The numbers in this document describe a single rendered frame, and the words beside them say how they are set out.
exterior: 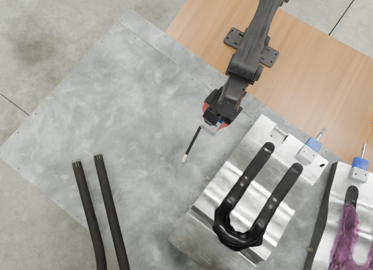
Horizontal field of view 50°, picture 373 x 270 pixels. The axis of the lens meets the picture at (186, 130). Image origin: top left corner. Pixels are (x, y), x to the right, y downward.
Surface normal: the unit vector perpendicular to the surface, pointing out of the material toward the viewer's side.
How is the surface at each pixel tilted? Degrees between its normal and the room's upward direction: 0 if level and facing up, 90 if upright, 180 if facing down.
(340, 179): 0
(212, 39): 0
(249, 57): 15
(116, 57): 0
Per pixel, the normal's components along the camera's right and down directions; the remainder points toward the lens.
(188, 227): 0.04, -0.25
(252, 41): -0.07, -0.02
